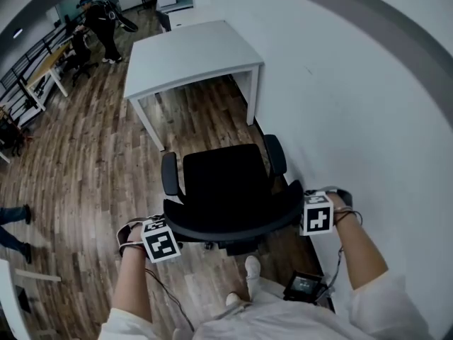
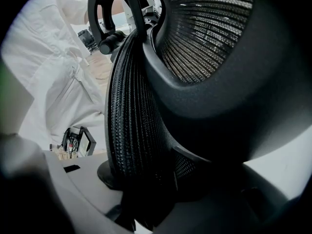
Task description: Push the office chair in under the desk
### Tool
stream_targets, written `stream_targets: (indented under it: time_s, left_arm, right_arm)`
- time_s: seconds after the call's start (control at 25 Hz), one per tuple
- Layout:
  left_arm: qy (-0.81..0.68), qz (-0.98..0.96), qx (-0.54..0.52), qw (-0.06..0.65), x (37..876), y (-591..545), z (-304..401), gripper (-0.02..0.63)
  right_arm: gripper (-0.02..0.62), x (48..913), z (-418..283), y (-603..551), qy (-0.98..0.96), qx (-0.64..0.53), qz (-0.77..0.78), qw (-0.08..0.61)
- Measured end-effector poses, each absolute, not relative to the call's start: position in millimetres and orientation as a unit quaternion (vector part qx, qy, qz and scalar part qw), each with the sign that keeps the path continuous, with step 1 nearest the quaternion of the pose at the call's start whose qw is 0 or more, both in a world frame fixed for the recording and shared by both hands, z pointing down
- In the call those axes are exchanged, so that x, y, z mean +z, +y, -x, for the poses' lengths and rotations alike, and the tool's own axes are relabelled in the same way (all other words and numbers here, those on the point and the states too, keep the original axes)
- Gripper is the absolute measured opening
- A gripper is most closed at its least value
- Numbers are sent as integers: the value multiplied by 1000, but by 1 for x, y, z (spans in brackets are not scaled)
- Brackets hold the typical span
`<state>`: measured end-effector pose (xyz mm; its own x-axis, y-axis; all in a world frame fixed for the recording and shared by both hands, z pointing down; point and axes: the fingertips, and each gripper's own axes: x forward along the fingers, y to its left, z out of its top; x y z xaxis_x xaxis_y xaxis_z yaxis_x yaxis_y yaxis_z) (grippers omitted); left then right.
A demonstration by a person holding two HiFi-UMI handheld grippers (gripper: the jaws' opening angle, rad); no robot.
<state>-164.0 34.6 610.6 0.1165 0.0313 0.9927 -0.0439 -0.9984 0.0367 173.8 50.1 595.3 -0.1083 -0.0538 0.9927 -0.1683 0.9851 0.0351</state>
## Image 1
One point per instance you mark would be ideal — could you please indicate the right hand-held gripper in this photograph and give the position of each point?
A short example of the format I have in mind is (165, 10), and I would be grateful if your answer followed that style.
(318, 220)

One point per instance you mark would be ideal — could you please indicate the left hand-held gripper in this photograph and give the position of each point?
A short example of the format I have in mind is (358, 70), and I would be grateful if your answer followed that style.
(159, 243)

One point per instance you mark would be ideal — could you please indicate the black mesh office chair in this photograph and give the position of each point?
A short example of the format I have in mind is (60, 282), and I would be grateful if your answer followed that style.
(223, 182)

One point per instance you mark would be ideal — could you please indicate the person's left forearm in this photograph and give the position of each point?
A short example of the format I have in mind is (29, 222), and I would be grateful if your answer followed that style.
(132, 282)

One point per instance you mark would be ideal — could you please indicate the person's right forearm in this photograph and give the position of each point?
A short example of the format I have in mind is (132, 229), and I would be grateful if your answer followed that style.
(361, 253)

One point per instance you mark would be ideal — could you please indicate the person's left hand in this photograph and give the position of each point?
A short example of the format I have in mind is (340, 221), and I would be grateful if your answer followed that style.
(135, 235)

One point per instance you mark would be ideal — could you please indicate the person's right hand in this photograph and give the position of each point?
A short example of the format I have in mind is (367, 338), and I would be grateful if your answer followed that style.
(340, 203)

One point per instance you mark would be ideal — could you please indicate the black screen device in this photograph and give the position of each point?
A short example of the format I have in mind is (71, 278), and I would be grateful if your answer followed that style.
(304, 285)

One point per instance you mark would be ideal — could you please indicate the person's right shoe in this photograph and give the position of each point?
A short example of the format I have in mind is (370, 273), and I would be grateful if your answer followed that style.
(252, 266)

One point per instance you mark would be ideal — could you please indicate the person's shoe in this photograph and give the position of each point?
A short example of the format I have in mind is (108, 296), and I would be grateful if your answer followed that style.
(231, 298)
(252, 266)

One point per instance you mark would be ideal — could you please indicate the person's left shoe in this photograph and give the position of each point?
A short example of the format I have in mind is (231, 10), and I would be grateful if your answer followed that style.
(231, 298)

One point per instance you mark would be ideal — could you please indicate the person's white clothing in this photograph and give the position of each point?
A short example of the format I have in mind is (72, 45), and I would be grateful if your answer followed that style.
(283, 321)

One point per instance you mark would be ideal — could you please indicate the white table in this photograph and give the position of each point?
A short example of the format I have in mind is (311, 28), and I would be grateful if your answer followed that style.
(8, 296)

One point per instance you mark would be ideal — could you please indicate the white desk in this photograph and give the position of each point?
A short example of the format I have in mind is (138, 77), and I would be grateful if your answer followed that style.
(191, 55)

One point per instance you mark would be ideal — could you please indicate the wooden top desk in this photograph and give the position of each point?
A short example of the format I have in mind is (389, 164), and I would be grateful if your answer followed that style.
(49, 60)

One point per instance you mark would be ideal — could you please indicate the black metal railing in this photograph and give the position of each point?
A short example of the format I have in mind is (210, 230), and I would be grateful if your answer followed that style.
(21, 64)

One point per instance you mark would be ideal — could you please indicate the white low cabinet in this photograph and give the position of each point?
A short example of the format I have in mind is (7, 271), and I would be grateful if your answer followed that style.
(198, 18)

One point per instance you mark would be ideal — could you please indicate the round ceiling lamp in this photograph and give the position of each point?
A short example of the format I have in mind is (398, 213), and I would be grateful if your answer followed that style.
(18, 32)

